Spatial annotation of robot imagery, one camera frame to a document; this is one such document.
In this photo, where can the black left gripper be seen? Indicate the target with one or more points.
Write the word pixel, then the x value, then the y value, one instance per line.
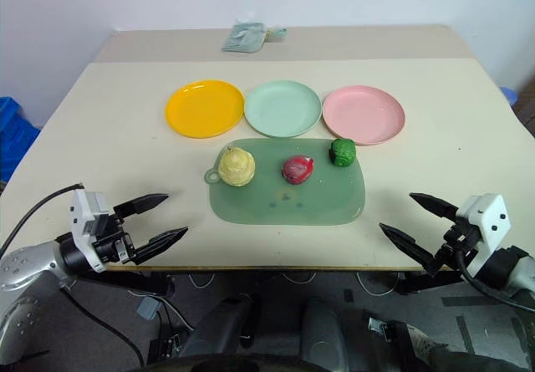
pixel 112 244

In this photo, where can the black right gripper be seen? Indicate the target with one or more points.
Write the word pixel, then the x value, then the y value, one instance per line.
pixel 456 238

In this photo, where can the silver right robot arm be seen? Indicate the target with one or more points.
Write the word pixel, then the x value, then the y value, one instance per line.
pixel 515 269

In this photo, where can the green toy vegetable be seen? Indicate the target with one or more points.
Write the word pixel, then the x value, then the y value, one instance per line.
pixel 343 152

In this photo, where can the pink plate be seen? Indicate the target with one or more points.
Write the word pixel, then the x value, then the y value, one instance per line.
pixel 363 115

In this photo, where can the yellow plate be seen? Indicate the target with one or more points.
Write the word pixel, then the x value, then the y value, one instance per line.
pixel 205 108

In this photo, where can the green plate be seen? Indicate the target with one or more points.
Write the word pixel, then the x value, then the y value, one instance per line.
pixel 282 108

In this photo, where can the grey power adapter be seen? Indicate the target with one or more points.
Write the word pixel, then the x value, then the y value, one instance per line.
pixel 147 307

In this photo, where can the yellow pear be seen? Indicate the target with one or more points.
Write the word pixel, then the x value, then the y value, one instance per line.
pixel 236 167

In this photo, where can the dark rounded robot leg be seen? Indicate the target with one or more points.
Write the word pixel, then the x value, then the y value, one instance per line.
pixel 221 330

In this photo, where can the red apple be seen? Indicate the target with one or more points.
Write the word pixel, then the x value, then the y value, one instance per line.
pixel 297 170

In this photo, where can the green cutting mat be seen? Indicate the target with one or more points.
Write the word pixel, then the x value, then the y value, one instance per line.
pixel 288 198

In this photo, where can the blue plastic crate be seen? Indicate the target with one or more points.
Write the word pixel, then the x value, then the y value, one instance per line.
pixel 14 138

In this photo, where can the pale green folded cloth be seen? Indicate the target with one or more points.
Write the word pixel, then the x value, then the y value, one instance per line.
pixel 244 37

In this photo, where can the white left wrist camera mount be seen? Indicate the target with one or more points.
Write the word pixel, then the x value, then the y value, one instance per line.
pixel 85 221

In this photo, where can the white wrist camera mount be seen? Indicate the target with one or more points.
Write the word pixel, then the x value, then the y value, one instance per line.
pixel 85 221
pixel 487 221

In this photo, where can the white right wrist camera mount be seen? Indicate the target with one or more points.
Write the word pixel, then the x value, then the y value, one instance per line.
pixel 487 221

